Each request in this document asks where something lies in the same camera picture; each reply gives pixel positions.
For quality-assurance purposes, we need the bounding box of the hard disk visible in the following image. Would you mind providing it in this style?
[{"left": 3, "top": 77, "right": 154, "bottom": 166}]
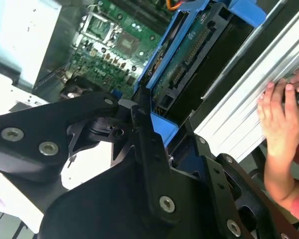
[{"left": 133, "top": 0, "right": 267, "bottom": 150}]

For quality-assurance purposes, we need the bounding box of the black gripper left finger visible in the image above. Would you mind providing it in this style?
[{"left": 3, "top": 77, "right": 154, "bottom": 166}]
[{"left": 0, "top": 87, "right": 176, "bottom": 222}]

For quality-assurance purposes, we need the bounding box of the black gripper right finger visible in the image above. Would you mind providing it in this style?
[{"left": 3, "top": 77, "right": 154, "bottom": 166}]
[{"left": 184, "top": 119, "right": 297, "bottom": 239}]

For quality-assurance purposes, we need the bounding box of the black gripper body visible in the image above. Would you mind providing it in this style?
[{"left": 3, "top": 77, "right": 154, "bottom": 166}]
[{"left": 38, "top": 154, "right": 224, "bottom": 239}]

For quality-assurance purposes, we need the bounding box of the person's hand with spread fingers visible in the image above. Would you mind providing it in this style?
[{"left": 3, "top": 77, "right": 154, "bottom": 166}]
[{"left": 257, "top": 79, "right": 299, "bottom": 156}]

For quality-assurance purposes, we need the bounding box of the small round black tool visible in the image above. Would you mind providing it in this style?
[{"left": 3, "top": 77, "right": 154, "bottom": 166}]
[{"left": 282, "top": 83, "right": 299, "bottom": 106}]

